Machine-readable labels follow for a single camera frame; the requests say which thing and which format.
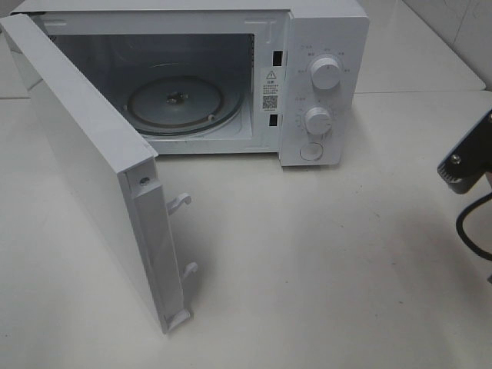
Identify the white microwave door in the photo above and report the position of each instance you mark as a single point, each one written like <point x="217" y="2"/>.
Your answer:
<point x="110" y="167"/>

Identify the round white door button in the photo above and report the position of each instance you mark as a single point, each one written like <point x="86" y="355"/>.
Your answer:
<point x="311" y="151"/>

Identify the white timer knob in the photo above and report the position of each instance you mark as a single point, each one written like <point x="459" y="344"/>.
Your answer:
<point x="318" y="121"/>

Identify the glass microwave turntable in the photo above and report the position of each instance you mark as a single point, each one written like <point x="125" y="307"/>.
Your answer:
<point x="181" y="99"/>

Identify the white warning label sticker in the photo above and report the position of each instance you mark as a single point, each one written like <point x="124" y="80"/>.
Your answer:
<point x="270" y="88"/>

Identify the white microwave oven body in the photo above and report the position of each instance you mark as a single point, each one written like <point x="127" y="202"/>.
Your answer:
<point x="113" y="43"/>

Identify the upper white power knob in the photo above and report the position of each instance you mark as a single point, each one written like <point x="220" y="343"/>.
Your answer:
<point x="325" y="72"/>

